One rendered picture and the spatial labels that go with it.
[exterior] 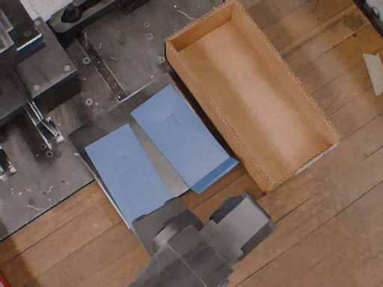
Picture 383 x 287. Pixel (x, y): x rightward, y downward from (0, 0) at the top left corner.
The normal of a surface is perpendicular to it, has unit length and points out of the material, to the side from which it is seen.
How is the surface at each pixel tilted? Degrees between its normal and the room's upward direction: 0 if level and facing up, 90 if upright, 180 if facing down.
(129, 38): 0
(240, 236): 5
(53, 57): 0
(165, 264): 42
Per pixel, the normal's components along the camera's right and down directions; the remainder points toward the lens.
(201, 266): 0.50, -0.62
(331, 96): 0.02, -0.25
